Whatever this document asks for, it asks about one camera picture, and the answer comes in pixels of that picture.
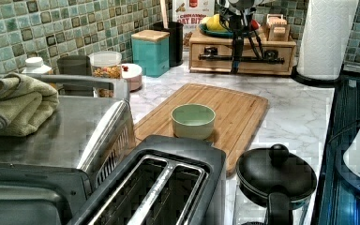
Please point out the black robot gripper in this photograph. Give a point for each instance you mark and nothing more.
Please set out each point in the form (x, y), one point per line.
(229, 8)

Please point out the black drawer handle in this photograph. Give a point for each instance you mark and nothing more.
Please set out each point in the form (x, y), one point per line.
(269, 57)

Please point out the wooden drawer box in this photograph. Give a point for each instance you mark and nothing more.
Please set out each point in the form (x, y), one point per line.
(199, 41)

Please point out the wooden block holder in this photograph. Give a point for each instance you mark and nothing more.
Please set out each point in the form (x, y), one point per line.
(276, 27)

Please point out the blue plate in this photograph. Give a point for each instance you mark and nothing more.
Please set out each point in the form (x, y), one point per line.
(226, 34)

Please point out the oat bites cereal box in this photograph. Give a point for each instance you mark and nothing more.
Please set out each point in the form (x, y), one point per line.
(190, 13)

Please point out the black utensil holder pot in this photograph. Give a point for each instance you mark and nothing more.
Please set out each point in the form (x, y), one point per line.
(175, 41)

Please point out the paper towel roll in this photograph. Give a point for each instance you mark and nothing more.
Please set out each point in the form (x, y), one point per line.
(326, 33)

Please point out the large bamboo cutting board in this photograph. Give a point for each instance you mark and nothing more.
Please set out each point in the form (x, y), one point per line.
(238, 117)

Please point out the teal box with wooden lid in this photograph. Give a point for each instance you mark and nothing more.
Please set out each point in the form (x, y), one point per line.
(150, 50)

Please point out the green ceramic bowl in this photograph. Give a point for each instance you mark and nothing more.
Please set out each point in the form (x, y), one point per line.
(194, 121)

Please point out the pink white lidded bowl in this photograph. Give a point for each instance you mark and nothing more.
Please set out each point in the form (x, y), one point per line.
(132, 73)

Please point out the clear cereal jar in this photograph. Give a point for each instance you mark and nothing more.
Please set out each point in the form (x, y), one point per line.
(106, 64)

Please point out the glass jar with black lid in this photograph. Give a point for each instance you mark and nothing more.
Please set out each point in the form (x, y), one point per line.
(275, 179)

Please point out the black two-slot toaster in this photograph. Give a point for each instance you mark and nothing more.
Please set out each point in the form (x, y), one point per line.
(163, 181)

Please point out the dark grey cup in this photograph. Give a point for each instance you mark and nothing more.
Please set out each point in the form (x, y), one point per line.
(76, 65)

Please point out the white-capped bottle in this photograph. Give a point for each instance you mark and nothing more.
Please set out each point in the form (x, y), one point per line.
(35, 65)

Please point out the folded green towel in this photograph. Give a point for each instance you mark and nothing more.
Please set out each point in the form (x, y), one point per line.
(25, 104)

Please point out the silver toaster oven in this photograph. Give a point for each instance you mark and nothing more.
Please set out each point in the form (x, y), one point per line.
(47, 176)

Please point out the wooden spoon handle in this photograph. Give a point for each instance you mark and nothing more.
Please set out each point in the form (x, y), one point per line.
(164, 14)

